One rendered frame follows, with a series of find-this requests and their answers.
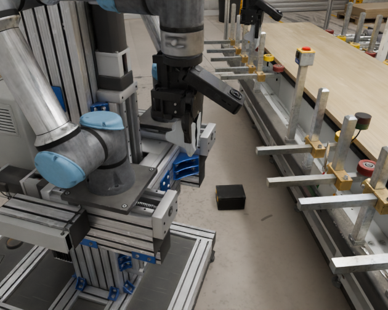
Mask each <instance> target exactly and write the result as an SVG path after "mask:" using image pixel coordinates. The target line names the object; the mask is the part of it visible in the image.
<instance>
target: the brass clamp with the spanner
mask: <svg viewBox="0 0 388 310"><path fill-rule="evenodd" d="M331 164H332V162H330V163H329V164H327V167H328V171H327V174H334V175H335V177H336V182H335V184H334V185H335V187H336V188H337V190H338V191H345V190H350V188H351V186H352V182H353V180H352V179H351V177H349V175H348V174H347V172H346V171H345V170H344V169H343V170H334V169H333V168H332V166H331ZM344 175H347V176H348V180H344V179H343V177H344Z"/></svg>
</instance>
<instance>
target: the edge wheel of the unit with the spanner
mask: <svg viewBox="0 0 388 310"><path fill-rule="evenodd" d="M375 165H376V162H374V161H371V160H366V159H364V160H360V161H359V162H358V165H357V172H358V173H360V174H361V175H363V176H366V177H371V176H372V174H373V171H374V168H375Z"/></svg>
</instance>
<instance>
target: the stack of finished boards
mask: <svg viewBox="0 0 388 310"><path fill-rule="evenodd" d="M347 5H348V4H345V9H344V12H346V10H347ZM361 12H365V13H366V17H365V18H373V17H377V15H383V17H388V2H372V3H359V4H353V7H352V12H351V14H353V15H357V16H360V13H361Z"/></svg>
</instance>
